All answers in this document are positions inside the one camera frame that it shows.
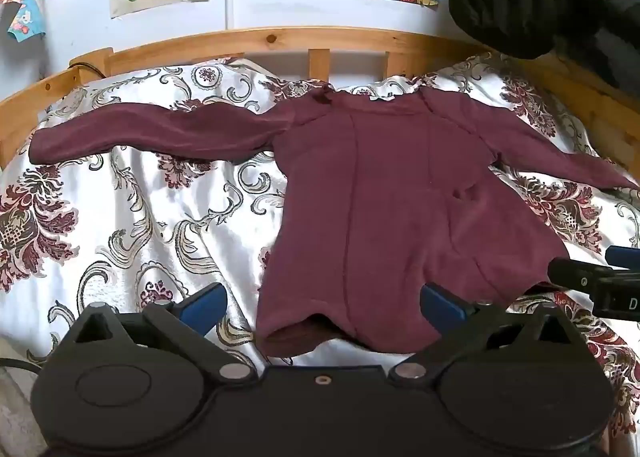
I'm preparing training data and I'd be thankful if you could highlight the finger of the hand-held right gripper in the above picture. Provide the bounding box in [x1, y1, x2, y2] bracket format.
[546, 257, 640, 294]
[604, 245, 640, 270]

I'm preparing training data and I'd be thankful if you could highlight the wooden bed frame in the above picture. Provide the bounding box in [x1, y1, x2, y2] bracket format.
[0, 26, 640, 173]

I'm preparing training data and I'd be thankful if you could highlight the maroon sweater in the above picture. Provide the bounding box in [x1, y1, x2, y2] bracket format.
[29, 84, 639, 356]

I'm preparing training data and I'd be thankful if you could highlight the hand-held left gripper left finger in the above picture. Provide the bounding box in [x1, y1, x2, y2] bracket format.
[62, 282, 258, 384]

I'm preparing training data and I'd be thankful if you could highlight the floral satin blanket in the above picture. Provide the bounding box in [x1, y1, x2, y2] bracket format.
[0, 54, 640, 457]

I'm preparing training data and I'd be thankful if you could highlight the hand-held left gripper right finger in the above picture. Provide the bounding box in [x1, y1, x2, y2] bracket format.
[390, 283, 584, 384]

